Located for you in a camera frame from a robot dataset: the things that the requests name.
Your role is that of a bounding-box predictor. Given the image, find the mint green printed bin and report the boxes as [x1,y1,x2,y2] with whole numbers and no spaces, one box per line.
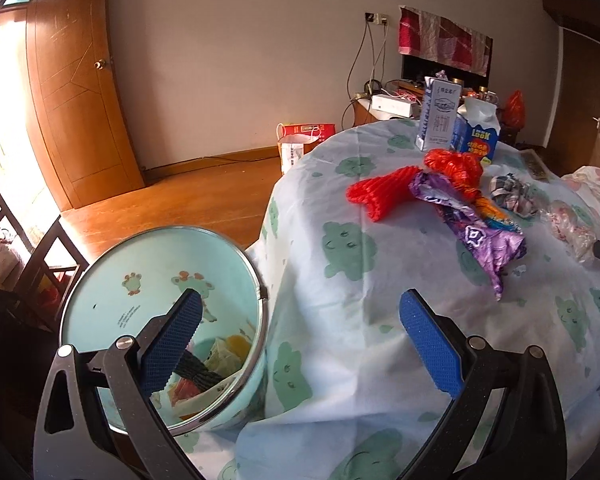
[59,226,270,436]

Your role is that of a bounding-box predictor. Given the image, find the red gift box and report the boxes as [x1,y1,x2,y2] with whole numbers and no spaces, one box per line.
[277,122,337,148]

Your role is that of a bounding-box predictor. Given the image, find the red plastic bag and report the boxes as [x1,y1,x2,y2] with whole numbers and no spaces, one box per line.
[424,148,483,203]

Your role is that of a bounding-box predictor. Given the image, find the pink clear plastic bag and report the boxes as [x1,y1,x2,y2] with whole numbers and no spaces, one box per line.
[540,199,597,265]

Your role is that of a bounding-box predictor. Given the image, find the small wooden cabinet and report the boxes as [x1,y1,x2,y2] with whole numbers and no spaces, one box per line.
[354,97,421,126]

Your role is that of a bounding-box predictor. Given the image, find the white green plastic bag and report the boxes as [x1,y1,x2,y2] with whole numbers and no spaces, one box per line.
[200,335,253,376]

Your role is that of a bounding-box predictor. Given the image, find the white flat box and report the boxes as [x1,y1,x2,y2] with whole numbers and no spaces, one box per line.
[371,94,423,116]

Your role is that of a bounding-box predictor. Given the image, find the blue gable-top carton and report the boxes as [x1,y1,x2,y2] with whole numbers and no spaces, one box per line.
[450,97,502,163]

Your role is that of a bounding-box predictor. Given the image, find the yellow wrapper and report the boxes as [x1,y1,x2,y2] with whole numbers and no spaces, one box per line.
[227,332,253,356]

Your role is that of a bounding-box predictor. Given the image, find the white green printed tablecloth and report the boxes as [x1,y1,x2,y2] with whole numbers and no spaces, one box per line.
[170,117,600,480]

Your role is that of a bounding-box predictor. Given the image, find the dark wooden chair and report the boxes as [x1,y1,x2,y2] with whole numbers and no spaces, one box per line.
[0,157,91,331]

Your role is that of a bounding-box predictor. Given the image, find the red foam net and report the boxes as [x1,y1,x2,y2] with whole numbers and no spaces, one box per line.
[346,165,431,224]

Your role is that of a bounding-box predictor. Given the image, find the orange foil wrapper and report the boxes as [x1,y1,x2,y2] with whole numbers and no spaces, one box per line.
[472,195,523,233]

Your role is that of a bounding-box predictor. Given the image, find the purple foil wrapper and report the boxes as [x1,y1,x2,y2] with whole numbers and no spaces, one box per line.
[411,171,527,302]

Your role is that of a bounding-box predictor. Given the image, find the white paper bag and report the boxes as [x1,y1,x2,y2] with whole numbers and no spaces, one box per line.
[277,132,321,177]

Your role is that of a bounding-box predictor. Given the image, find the pink floral blanket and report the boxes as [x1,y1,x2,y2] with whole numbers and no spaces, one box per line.
[560,166,600,231]

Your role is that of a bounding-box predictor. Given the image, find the grey checkered wrapper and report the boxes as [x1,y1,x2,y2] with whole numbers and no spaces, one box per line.
[489,174,538,218]

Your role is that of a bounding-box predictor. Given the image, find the orange-red plastic bag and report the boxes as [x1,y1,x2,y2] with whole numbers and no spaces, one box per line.
[502,90,526,128]

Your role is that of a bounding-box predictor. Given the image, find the black television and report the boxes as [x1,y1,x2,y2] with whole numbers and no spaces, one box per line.
[401,52,491,91]

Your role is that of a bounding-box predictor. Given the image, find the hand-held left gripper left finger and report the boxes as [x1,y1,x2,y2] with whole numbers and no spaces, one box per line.
[32,288,203,480]

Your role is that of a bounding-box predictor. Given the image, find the grey power cables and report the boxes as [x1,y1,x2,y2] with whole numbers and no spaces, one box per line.
[337,22,388,131]

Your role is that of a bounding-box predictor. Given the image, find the red patterned cover cloth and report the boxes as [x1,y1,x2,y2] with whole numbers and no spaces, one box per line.
[399,6,495,77]

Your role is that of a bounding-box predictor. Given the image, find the dark wooden door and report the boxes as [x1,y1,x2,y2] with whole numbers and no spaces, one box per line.
[547,27,600,166]

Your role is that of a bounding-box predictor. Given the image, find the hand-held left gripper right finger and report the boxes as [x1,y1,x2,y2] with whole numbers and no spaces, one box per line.
[395,289,571,480]

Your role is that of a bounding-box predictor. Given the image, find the black patterned wrapper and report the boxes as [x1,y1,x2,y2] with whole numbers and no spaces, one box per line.
[172,347,226,388]

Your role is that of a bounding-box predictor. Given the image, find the tall white milk carton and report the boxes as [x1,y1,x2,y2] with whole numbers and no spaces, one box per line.
[415,76,463,152]

